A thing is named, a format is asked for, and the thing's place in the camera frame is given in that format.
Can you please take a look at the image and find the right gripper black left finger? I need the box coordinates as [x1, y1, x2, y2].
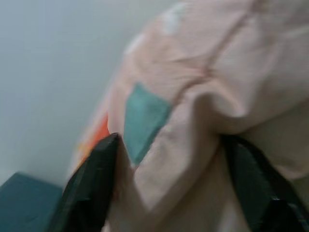
[47, 132, 120, 232]

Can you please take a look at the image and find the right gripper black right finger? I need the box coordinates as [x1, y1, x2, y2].
[221, 134, 309, 232]

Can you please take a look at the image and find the pink pillow with orange spots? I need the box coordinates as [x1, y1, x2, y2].
[70, 0, 309, 232]

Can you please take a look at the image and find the mattress with beige sheet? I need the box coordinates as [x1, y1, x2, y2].
[243, 101, 309, 218]

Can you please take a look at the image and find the blue fabric headboard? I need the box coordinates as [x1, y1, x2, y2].
[0, 171, 66, 232]

